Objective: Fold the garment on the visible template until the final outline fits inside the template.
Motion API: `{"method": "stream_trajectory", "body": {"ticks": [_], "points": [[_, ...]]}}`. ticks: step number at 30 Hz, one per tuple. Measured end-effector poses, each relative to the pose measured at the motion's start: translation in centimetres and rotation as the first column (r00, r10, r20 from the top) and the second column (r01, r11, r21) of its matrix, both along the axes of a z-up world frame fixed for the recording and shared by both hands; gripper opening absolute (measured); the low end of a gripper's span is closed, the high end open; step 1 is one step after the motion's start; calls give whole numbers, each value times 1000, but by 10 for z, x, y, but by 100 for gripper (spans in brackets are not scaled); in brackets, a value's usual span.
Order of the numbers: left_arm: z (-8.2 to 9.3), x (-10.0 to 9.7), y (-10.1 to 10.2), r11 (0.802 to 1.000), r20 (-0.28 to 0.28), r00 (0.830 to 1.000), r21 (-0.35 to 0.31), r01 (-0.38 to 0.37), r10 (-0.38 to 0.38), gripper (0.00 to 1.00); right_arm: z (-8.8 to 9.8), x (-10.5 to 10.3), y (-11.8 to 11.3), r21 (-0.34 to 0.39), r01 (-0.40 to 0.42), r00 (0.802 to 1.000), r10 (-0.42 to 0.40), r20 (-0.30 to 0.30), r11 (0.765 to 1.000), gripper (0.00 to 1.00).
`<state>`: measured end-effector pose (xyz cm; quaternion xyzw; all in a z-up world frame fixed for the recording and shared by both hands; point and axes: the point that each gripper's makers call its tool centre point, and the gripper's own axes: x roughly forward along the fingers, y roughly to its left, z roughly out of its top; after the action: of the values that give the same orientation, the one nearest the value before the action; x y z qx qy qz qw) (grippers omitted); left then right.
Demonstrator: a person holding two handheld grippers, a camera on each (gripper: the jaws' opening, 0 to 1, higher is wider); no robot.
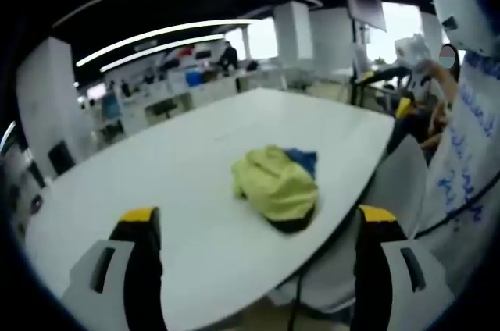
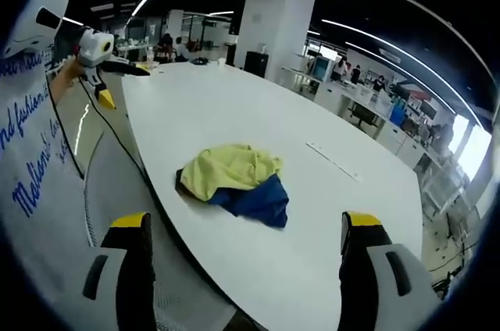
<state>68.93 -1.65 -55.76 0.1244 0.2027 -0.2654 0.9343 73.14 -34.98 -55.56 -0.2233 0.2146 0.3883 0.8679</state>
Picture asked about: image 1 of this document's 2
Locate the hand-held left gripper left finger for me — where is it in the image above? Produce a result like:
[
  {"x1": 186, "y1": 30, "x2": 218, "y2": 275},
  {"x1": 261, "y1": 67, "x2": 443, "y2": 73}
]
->
[{"x1": 62, "y1": 207, "x2": 165, "y2": 331}]

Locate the yellow-green garment with blue lining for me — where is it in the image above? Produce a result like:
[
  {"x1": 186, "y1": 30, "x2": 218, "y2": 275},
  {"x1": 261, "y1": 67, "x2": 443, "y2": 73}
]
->
[{"x1": 230, "y1": 144, "x2": 320, "y2": 235}]

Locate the white chair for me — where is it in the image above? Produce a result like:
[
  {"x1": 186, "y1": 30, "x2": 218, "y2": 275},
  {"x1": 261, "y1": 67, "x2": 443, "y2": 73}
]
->
[{"x1": 269, "y1": 134, "x2": 430, "y2": 313}]

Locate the black floor cable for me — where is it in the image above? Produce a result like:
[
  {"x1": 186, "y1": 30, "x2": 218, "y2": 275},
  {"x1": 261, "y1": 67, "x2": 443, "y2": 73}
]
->
[{"x1": 287, "y1": 271, "x2": 305, "y2": 331}]

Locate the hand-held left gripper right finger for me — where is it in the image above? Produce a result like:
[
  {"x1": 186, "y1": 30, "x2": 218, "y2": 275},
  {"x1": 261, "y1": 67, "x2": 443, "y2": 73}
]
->
[{"x1": 349, "y1": 204, "x2": 456, "y2": 331}]

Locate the long ceiling light strip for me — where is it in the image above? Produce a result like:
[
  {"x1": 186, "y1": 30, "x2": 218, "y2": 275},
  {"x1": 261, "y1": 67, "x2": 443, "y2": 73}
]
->
[{"x1": 75, "y1": 20, "x2": 255, "y2": 68}]

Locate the monitor on black stand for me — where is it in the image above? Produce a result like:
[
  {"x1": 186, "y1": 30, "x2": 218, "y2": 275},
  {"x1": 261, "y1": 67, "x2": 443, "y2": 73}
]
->
[{"x1": 340, "y1": 0, "x2": 388, "y2": 108}]

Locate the black waste bin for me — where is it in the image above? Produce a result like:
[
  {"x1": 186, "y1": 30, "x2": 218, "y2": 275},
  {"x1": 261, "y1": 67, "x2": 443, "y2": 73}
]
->
[{"x1": 47, "y1": 140, "x2": 76, "y2": 176}]

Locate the black device cable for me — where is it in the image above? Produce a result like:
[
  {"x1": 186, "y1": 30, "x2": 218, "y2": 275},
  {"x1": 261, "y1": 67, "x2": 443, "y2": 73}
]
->
[{"x1": 414, "y1": 173, "x2": 500, "y2": 239}]

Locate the short ceiling light strip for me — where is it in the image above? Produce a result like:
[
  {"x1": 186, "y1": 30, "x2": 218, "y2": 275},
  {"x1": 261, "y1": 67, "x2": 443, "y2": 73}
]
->
[{"x1": 98, "y1": 34, "x2": 227, "y2": 73}]

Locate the white worn device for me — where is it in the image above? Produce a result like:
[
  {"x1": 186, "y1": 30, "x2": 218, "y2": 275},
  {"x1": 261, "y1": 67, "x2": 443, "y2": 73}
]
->
[{"x1": 432, "y1": 0, "x2": 498, "y2": 57}]

